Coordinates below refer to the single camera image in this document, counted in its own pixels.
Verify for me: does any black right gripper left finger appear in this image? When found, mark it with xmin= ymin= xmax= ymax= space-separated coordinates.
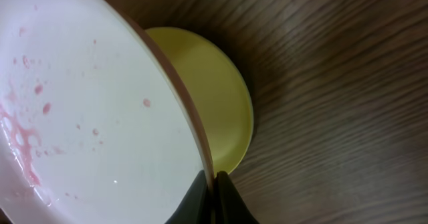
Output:
xmin=166 ymin=171 xmax=212 ymax=224

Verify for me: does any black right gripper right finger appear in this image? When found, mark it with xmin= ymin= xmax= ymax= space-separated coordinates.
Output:
xmin=214 ymin=171 xmax=259 ymax=224

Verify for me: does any yellow-green plate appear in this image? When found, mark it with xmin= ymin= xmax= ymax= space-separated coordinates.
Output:
xmin=146 ymin=27 xmax=254 ymax=173

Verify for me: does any white pink plate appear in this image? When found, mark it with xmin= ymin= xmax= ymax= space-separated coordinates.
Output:
xmin=1 ymin=0 xmax=213 ymax=223

